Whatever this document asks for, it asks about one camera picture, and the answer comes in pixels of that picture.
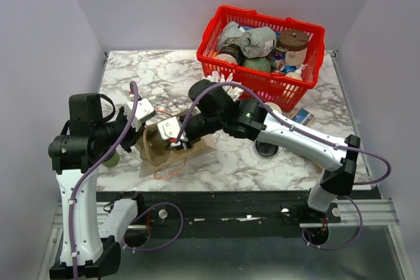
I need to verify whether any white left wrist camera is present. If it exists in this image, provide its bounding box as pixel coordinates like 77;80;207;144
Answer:
123;98;156;131

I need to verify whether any red plastic shopping basket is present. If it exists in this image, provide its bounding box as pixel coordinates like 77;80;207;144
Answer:
196;5;326;112

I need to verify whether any white pump bottle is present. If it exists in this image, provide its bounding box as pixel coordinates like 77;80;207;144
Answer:
284;64;307;81

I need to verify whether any red blue drink can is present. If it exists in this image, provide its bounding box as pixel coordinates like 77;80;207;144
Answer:
266;52;286;71

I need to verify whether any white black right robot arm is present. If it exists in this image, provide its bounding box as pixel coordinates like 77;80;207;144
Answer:
175;79;360;222

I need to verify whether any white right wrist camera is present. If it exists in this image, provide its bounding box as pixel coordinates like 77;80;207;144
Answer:
157;117;188;148

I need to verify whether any grey wrapped bundle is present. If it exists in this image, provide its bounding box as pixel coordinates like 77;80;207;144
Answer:
239;26;277;58

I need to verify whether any brown lidded white tub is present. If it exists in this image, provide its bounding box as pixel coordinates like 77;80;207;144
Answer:
278;29;309;66

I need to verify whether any blue yellow card packet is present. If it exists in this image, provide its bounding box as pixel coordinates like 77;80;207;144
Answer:
291;108;314;126

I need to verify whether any green paper coffee cup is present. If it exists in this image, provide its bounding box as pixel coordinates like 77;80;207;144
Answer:
103;151;120;168

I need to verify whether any green textured ball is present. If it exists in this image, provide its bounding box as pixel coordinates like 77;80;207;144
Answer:
243;57;272;73

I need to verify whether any white wrapped straws bundle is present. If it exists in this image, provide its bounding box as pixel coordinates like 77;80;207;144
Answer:
204;71;243;101

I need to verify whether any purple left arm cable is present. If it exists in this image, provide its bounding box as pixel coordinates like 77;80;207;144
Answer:
70;80;184;280

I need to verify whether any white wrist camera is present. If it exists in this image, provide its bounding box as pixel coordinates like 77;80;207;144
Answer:
123;98;156;131
157;117;188;148

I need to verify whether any cream printed paper bag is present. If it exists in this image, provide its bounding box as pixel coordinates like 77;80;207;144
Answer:
136;109;218;181

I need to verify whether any dark printed paper cup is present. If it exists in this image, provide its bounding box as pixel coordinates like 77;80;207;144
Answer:
215;37;244;65

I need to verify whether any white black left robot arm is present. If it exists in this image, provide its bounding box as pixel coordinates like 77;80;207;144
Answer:
48;93;156;279

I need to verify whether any black mounting base rail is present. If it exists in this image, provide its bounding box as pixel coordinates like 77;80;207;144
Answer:
96;191;341;239

